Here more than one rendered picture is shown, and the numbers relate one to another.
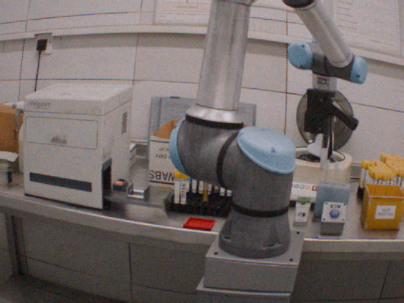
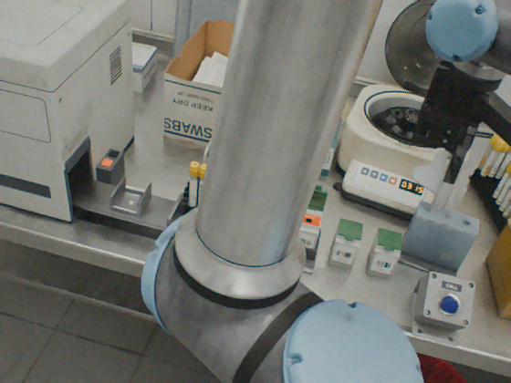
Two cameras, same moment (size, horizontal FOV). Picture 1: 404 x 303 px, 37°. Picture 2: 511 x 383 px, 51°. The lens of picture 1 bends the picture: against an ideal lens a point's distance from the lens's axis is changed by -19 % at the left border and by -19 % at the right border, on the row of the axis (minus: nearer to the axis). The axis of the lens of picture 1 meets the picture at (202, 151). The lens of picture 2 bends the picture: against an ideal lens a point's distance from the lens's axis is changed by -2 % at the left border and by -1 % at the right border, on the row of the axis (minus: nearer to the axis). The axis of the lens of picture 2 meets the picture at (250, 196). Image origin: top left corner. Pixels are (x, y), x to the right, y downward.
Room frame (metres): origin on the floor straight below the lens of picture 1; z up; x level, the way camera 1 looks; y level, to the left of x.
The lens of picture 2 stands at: (1.10, -0.01, 1.54)
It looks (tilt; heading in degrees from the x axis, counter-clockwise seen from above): 41 degrees down; 357
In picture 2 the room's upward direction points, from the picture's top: 9 degrees clockwise
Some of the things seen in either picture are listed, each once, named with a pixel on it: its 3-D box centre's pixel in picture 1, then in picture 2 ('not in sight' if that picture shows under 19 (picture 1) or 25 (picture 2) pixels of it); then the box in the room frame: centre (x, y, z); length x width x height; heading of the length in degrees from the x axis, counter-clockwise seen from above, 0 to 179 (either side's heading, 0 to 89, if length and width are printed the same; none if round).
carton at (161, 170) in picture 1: (199, 154); (238, 85); (2.13, 0.01, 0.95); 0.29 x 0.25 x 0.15; 170
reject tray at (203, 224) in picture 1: (199, 223); not in sight; (1.69, 0.00, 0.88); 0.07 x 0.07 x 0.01; 80
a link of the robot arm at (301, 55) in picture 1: (312, 57); (487, 25); (1.68, -0.26, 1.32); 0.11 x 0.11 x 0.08; 51
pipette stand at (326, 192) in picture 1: (331, 201); (437, 238); (1.76, -0.36, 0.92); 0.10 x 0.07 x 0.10; 72
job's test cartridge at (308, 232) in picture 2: not in sight; (306, 232); (1.74, -0.14, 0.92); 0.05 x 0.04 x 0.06; 170
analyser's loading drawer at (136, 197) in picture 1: (129, 194); (119, 197); (1.76, 0.18, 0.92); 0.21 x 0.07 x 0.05; 80
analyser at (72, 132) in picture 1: (78, 140); (34, 91); (1.89, 0.35, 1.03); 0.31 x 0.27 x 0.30; 80
